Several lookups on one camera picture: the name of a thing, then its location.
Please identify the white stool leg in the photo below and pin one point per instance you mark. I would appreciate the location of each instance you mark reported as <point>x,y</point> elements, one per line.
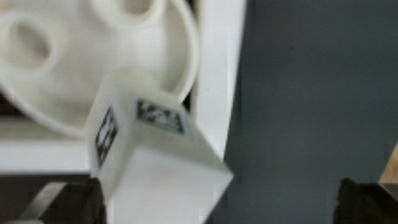
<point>162,174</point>

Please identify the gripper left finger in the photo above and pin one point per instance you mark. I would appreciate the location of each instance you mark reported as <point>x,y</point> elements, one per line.
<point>68,204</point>

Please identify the white U-shaped fence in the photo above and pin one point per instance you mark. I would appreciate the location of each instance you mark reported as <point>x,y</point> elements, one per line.
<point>39,151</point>

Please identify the white round stool seat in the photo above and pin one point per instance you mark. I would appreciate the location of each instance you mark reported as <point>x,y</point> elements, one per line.
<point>69,40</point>

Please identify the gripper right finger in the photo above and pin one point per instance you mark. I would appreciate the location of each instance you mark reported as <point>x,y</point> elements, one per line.
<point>366,203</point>

